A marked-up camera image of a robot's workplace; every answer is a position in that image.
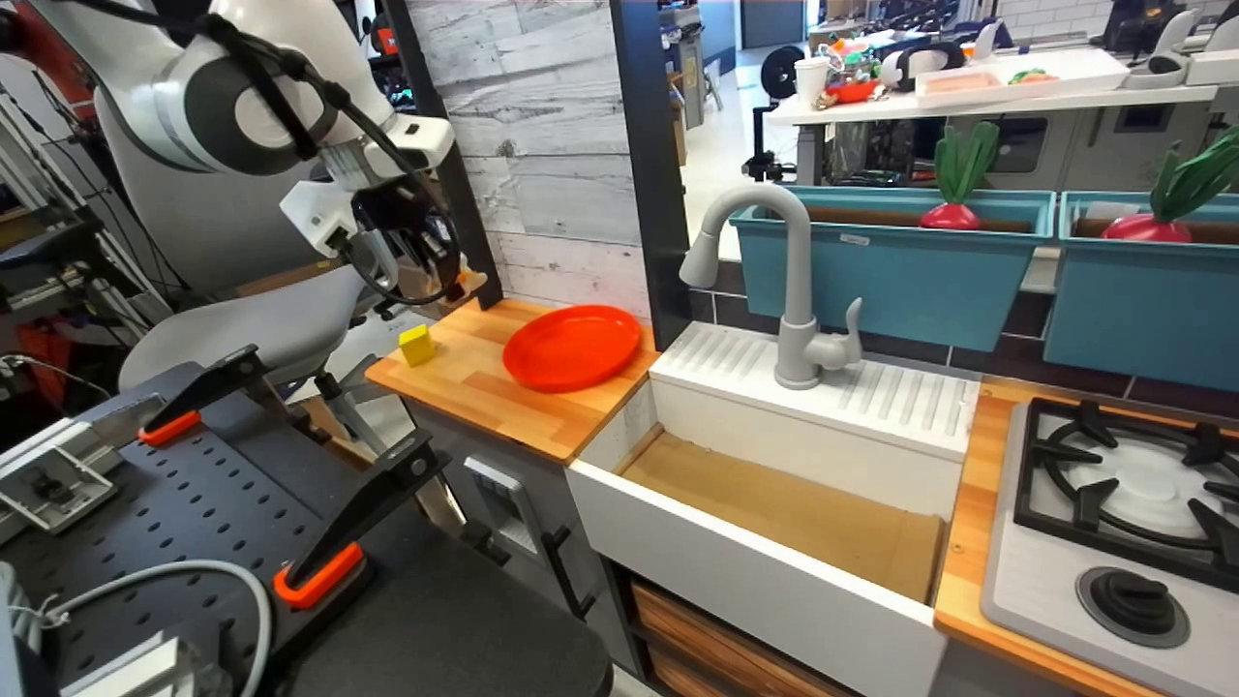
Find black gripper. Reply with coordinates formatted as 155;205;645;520
352;181;465;319

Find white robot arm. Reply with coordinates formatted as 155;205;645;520
30;0;465;307

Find orange plate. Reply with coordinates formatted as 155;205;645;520
502;307;642;394

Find yellow block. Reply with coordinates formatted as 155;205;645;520
400;325;436;367

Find wooden counter top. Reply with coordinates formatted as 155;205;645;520
364;303;656;463

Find grey office chair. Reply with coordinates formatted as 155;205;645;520
92;88;372;390

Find rear black orange clamp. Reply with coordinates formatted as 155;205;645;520
134;343;269;448

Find black orange clamp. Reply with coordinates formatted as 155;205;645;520
272;435;436;610
134;343;269;448

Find front black orange clamp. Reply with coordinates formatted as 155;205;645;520
272;435;436;610

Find black perforated board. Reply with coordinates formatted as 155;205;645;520
5;401;413;697

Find grey faucet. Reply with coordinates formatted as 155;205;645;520
679;181;864;390

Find white toy sink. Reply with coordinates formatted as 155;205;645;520
569;325;978;697

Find left teal planter box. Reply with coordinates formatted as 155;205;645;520
733;187;1058;352

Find teal planter box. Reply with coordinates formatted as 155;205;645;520
733;187;1058;352
1046;190;1239;390

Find left toy radish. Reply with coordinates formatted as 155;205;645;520
922;125;1000;230

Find toy radish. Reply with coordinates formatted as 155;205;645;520
1102;132;1239;244
922;125;1000;230

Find white background table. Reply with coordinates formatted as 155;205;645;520
776;45;1234;173

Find right teal planter box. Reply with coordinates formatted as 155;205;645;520
1046;190;1239;390

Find grey toy stove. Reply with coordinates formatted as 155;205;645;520
984;399;1239;697

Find right toy radish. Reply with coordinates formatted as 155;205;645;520
1102;132;1239;244

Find grey cable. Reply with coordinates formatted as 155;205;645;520
8;559;279;697

